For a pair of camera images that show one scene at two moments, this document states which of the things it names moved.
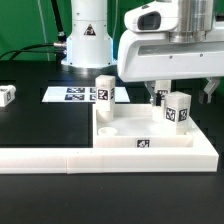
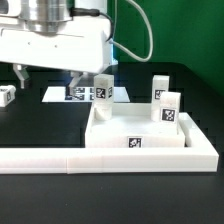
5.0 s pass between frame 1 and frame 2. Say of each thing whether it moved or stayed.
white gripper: moved
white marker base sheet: stayed
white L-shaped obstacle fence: stayed
